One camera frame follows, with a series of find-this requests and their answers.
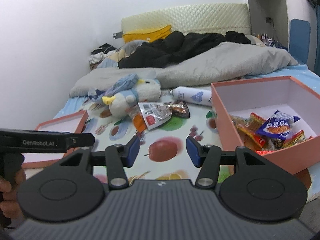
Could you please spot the wall socket with plug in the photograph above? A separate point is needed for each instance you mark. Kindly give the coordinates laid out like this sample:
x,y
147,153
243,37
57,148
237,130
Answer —
x,y
268,19

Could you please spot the pink cardboard box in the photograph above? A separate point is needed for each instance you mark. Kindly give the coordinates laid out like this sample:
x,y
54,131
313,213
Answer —
x,y
262,95

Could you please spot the person's left hand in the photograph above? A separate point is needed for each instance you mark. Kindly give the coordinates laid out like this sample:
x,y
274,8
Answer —
x,y
10,206

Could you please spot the blue curtain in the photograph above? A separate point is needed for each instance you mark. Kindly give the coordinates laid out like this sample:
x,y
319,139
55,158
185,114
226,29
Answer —
x,y
317,42

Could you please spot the grey blanket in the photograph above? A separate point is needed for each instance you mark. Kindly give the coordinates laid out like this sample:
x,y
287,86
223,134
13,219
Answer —
x,y
212,62

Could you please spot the blue yellow patterned blanket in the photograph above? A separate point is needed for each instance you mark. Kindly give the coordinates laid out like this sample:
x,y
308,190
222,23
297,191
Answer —
x,y
112,57

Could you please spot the pile of clothes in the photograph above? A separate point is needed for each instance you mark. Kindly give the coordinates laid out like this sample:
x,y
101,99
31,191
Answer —
x,y
100,53

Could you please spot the orange snack packet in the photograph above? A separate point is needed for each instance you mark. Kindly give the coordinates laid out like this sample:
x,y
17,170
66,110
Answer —
x,y
139,123

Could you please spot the yellow pillow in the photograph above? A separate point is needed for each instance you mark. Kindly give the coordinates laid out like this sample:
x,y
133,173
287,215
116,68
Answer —
x,y
150,33

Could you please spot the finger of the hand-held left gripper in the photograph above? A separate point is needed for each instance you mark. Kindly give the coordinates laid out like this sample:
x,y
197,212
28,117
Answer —
x,y
80,140

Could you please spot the pink box lid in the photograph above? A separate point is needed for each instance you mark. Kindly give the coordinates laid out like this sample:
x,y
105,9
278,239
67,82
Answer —
x,y
72,122

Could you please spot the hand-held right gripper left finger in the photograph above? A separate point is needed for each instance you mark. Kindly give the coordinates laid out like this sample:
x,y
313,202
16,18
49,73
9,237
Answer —
x,y
132,150

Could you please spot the row of small bottles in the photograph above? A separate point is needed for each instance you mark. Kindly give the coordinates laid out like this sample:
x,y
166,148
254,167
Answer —
x,y
266,40

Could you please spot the brown shiny snack packet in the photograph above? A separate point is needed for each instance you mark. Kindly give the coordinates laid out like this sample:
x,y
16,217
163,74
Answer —
x,y
178,110

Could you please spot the blue white snack packet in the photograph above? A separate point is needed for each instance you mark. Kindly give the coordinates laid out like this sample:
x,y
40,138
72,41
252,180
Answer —
x,y
277,126

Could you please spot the black cloth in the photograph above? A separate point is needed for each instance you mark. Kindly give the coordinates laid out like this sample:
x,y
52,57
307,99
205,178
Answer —
x,y
237,38

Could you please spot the black jacket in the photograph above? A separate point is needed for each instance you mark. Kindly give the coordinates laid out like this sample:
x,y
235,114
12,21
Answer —
x,y
170,50

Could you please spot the brown cardboard box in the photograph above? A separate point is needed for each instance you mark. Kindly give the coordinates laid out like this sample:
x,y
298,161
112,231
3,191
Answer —
x,y
94,66

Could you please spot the fruit print mat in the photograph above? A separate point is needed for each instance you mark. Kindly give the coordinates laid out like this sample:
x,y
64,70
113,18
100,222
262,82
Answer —
x,y
175,135

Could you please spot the metal wall bracket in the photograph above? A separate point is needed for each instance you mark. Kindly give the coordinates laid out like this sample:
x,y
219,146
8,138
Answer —
x,y
117,35

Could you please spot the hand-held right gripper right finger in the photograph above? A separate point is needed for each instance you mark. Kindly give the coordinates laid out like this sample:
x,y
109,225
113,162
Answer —
x,y
193,153

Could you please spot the grey white pillow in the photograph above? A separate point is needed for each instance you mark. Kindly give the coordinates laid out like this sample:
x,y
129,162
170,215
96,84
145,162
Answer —
x,y
257,41

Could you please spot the blue star bed sheet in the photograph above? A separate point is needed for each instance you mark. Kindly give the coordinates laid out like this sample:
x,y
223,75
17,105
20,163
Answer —
x,y
300,70

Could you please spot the white penguin plush toy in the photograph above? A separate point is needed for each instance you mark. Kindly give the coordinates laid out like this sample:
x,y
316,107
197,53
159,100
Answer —
x,y
142,92

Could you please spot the pile of red yellow packets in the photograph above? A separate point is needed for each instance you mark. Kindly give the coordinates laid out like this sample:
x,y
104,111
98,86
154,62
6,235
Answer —
x,y
252,132

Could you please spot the silver snack packet red label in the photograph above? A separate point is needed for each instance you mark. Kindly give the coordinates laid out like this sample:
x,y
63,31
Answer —
x,y
155,113

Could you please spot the cream quilted headboard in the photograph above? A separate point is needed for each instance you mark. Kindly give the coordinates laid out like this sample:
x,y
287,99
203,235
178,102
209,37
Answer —
x,y
200,17

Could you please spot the blue padded board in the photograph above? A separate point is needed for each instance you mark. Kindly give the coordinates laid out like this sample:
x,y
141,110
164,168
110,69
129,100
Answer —
x,y
300,42

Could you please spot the white spray can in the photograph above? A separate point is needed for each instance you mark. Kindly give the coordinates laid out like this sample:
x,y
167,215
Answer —
x,y
185,93

